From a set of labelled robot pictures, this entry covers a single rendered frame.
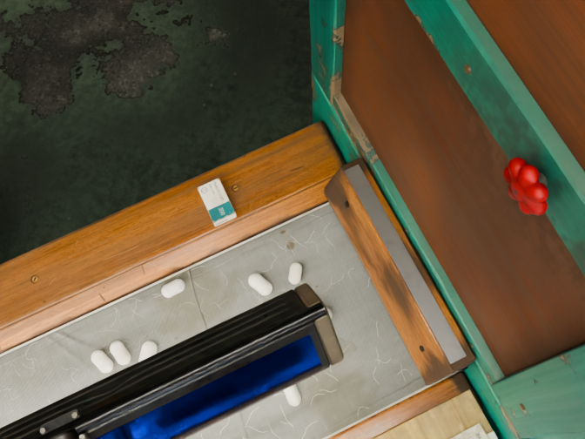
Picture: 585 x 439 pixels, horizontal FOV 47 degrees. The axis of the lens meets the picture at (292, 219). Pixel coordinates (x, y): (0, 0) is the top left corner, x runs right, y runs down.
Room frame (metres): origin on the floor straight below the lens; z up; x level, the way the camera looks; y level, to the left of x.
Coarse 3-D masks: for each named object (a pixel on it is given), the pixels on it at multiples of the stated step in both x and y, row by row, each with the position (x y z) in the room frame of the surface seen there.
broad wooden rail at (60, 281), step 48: (288, 144) 0.45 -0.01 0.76; (192, 192) 0.39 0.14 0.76; (240, 192) 0.38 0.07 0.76; (288, 192) 0.37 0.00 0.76; (96, 240) 0.33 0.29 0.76; (144, 240) 0.32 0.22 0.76; (192, 240) 0.31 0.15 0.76; (240, 240) 0.31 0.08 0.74; (0, 288) 0.28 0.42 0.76; (48, 288) 0.27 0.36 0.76; (96, 288) 0.26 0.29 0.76; (0, 336) 0.21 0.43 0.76
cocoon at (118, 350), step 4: (112, 344) 0.18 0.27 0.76; (116, 344) 0.18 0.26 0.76; (120, 344) 0.18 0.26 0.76; (112, 348) 0.17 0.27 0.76; (116, 348) 0.17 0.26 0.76; (120, 348) 0.17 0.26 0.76; (124, 348) 0.17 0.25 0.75; (112, 352) 0.17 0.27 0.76; (116, 352) 0.17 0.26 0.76; (120, 352) 0.17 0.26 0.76; (124, 352) 0.17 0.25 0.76; (128, 352) 0.17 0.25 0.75; (116, 356) 0.16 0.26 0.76; (120, 356) 0.16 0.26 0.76; (124, 356) 0.16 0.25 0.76; (128, 356) 0.16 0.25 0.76; (116, 360) 0.16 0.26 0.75; (120, 360) 0.15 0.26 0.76; (124, 360) 0.15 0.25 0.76; (128, 360) 0.15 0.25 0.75; (120, 364) 0.15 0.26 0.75; (124, 364) 0.15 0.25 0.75
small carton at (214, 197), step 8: (208, 184) 0.39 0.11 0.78; (216, 184) 0.39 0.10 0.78; (200, 192) 0.38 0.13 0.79; (208, 192) 0.37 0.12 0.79; (216, 192) 0.37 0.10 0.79; (224, 192) 0.37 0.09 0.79; (208, 200) 0.36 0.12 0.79; (216, 200) 0.36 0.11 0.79; (224, 200) 0.36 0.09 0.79; (208, 208) 0.35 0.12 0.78; (216, 208) 0.35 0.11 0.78; (224, 208) 0.35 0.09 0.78; (232, 208) 0.35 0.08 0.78; (216, 216) 0.34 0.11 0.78; (224, 216) 0.33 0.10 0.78; (232, 216) 0.34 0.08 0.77; (216, 224) 0.33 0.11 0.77
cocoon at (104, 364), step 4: (96, 352) 0.17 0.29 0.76; (100, 352) 0.17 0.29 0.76; (92, 356) 0.16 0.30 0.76; (96, 356) 0.16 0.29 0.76; (100, 356) 0.16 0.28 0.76; (104, 356) 0.16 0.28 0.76; (92, 360) 0.16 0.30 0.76; (96, 360) 0.16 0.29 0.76; (100, 360) 0.16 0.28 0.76; (104, 360) 0.16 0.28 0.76; (108, 360) 0.16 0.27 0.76; (96, 364) 0.15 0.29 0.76; (100, 364) 0.15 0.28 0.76; (104, 364) 0.15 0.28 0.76; (108, 364) 0.15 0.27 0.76; (112, 364) 0.15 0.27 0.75; (100, 368) 0.15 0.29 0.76; (104, 368) 0.15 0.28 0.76; (108, 368) 0.15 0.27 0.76; (104, 372) 0.14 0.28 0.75; (108, 372) 0.14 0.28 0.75
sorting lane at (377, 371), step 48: (288, 240) 0.30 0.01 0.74; (336, 240) 0.29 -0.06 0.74; (144, 288) 0.26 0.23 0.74; (192, 288) 0.25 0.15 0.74; (240, 288) 0.24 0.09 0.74; (288, 288) 0.23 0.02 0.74; (336, 288) 0.22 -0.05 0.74; (48, 336) 0.20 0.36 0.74; (96, 336) 0.20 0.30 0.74; (144, 336) 0.19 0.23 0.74; (384, 336) 0.15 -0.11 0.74; (0, 384) 0.15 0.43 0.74; (48, 384) 0.14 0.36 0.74; (336, 384) 0.09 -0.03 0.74; (384, 384) 0.08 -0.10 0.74; (432, 384) 0.07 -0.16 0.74; (240, 432) 0.04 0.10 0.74; (288, 432) 0.04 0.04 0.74; (336, 432) 0.03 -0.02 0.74
